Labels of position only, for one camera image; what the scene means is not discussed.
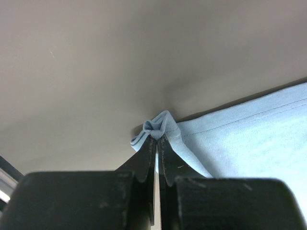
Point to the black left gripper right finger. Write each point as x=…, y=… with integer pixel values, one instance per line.
x=190, y=201

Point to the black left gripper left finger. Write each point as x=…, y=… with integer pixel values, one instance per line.
x=122, y=199

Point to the grey-blue t-shirt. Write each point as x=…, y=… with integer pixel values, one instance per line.
x=264, y=137

